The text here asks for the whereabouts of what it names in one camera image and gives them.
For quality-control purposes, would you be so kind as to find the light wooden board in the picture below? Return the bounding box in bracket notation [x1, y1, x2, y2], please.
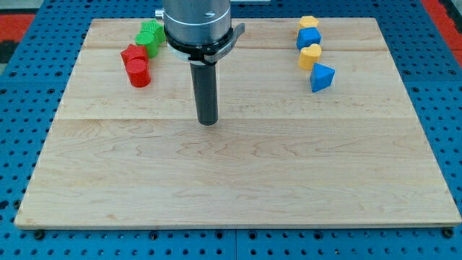
[15, 18, 461, 230]

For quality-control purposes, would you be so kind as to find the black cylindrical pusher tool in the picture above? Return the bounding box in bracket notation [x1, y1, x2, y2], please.
[190, 63, 219, 126]

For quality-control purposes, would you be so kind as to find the red cylinder block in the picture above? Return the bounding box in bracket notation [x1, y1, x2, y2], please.
[126, 59, 152, 87]

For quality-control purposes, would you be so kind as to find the red star block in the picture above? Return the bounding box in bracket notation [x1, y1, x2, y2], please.
[121, 44, 149, 66]

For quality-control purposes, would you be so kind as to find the blue triangle block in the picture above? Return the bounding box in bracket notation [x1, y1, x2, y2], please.
[310, 63, 336, 92]

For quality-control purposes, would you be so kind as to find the yellow hexagon block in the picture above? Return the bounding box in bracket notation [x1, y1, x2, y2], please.
[297, 15, 319, 31]

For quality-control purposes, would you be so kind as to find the green star block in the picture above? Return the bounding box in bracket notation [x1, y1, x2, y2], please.
[140, 19, 166, 45]

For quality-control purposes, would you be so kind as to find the yellow heart block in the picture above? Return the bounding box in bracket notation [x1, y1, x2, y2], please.
[298, 43, 322, 71]

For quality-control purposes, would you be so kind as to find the blue cube block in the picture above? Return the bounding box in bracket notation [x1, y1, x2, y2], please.
[296, 27, 322, 50]

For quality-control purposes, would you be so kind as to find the green cylinder block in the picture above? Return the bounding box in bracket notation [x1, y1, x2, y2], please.
[135, 32, 158, 59]

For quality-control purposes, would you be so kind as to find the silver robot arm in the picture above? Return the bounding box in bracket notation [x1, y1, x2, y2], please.
[162, 0, 232, 46]

